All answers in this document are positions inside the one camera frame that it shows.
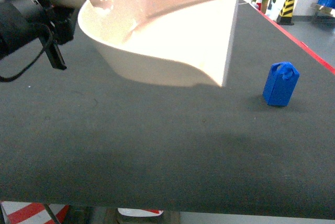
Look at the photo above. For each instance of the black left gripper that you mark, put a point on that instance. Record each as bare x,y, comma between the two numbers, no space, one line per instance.
52,24

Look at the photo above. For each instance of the beige plastic scoop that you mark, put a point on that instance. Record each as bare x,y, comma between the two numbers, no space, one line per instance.
161,42

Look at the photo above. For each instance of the blue plastic part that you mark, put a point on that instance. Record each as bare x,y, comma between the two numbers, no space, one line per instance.
280,84

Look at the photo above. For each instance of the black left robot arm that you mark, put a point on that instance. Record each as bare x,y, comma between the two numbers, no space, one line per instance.
5,27

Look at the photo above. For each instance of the orange traffic cone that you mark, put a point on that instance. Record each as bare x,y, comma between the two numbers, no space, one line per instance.
258,4

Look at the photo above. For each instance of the yellow black striped bollard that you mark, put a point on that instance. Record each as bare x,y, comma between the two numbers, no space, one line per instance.
286,14

